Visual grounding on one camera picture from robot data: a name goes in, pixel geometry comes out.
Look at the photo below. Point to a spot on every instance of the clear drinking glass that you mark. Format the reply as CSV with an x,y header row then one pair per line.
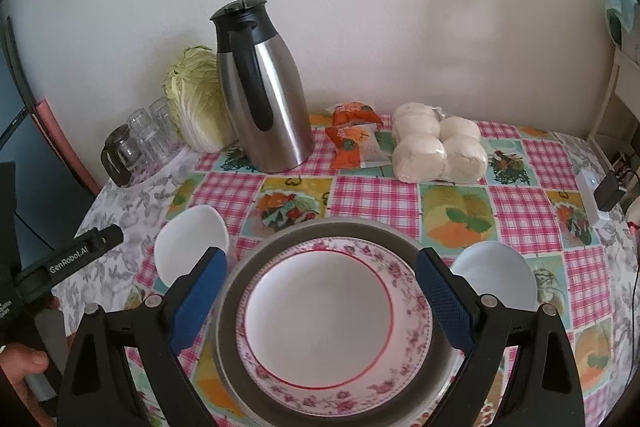
x,y
150,149
161,114
139,122

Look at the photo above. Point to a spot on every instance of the white chair frame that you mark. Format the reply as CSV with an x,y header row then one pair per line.
x,y
617,97

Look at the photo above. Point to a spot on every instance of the orange and clear food packet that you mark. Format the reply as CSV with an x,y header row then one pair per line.
x,y
350,147

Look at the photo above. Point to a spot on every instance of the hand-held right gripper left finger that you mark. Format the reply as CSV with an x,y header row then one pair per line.
x,y
197,302

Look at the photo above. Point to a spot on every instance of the napa cabbage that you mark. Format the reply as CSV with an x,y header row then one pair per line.
x,y
195,107

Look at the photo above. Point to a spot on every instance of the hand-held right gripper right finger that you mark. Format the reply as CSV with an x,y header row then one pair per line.
x,y
445,302

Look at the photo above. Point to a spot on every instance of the blue cabinet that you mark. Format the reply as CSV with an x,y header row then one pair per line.
x,y
30,187

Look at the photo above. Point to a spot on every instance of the pale bluish white bowl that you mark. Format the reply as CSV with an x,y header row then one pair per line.
x,y
500,277

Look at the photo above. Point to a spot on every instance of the round metal plate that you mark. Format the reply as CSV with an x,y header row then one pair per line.
x,y
325,228

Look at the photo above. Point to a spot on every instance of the black charger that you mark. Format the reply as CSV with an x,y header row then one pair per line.
x,y
610,192

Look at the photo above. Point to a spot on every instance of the floral rimmed white plate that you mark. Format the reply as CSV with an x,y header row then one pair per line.
x,y
320,317

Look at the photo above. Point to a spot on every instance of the teal cloth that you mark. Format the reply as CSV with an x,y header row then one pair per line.
x,y
622,14

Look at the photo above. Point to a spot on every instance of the white power strip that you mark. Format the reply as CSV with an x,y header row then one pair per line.
x,y
590,197

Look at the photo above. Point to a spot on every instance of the person's left hand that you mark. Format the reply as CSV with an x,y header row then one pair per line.
x,y
20,364

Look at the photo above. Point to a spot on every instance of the white squarish bowl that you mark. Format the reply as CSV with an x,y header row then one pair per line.
x,y
190,237

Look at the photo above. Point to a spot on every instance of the pink checkered printed tablecloth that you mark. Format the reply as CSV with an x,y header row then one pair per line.
x,y
370,192

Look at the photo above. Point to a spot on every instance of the pink board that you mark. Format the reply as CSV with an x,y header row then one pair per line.
x,y
65,147

